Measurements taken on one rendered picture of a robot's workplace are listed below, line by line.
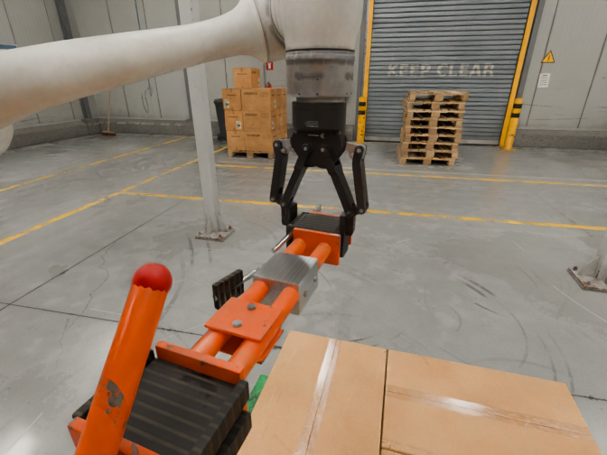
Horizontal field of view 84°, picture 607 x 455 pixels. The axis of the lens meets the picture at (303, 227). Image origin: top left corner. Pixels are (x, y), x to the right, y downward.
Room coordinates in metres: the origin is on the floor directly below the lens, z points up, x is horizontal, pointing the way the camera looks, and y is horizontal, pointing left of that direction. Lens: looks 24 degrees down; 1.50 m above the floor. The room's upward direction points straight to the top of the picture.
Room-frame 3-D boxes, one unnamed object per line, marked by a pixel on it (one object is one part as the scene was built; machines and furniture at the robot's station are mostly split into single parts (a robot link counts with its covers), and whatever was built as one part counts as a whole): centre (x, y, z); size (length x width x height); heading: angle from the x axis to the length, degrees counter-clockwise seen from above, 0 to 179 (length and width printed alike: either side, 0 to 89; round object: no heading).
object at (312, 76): (0.49, -0.02, 1.50); 0.09 x 0.09 x 0.06
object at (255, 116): (7.72, 1.01, 0.87); 1.21 x 1.02 x 1.74; 168
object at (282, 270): (0.37, 0.02, 1.26); 0.07 x 0.07 x 0.04; 69
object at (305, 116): (0.49, -0.02, 1.43); 0.08 x 0.07 x 0.09; 68
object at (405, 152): (7.06, -2.53, 0.65); 1.29 x 1.10 x 1.31; 168
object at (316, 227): (0.49, -0.03, 1.27); 0.08 x 0.07 x 0.05; 159
